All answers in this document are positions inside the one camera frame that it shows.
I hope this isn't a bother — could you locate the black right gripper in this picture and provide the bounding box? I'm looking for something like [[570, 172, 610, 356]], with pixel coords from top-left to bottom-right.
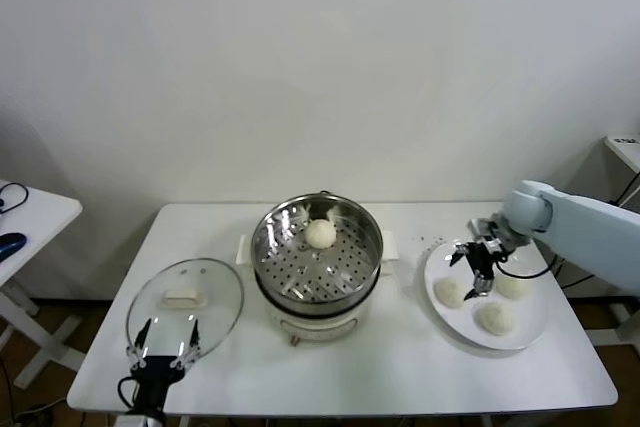
[[447, 239, 504, 302]]

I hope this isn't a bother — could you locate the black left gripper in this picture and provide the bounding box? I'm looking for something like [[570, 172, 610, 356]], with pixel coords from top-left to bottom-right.
[[127, 317, 201, 409]]

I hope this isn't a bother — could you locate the white steamed baozi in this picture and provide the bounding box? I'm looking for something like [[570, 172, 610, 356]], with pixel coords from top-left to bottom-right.
[[473, 302, 517, 337], [433, 277, 469, 308], [304, 219, 337, 252], [495, 274, 533, 301]]

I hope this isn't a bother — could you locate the round glass lid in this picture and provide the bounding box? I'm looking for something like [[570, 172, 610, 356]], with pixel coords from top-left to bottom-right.
[[125, 257, 245, 363]]

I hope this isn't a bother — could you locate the stainless steel steamer basket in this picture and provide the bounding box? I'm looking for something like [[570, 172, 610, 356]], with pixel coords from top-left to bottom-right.
[[235, 192, 401, 316]]

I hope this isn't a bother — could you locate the large white plate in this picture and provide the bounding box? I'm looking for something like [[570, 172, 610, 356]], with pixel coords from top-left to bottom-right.
[[423, 238, 551, 352]]

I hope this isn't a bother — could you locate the white electric cooker pot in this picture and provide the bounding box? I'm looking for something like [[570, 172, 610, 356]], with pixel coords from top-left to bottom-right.
[[237, 246, 399, 349]]

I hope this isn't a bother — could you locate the white side table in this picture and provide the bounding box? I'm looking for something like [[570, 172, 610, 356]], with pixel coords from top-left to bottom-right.
[[0, 179, 84, 389]]

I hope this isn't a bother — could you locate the blue computer mouse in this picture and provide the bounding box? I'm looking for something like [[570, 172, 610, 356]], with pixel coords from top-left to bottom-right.
[[0, 232, 27, 262]]

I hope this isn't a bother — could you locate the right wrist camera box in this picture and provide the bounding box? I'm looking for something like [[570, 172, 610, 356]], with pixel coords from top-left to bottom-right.
[[467, 216, 504, 241]]

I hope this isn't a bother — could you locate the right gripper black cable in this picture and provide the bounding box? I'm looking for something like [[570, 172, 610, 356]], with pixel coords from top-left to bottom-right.
[[494, 246, 559, 281]]

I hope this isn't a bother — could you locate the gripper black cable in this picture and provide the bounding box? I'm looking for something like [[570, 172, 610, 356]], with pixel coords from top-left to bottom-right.
[[117, 375, 146, 413], [494, 246, 559, 281]]

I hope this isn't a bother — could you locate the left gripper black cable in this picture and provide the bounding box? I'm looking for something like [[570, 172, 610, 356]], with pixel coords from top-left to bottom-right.
[[117, 375, 146, 413]]

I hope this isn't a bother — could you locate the thin black looped cable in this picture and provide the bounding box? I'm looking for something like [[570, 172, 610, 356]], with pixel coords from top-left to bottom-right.
[[0, 182, 30, 216]]

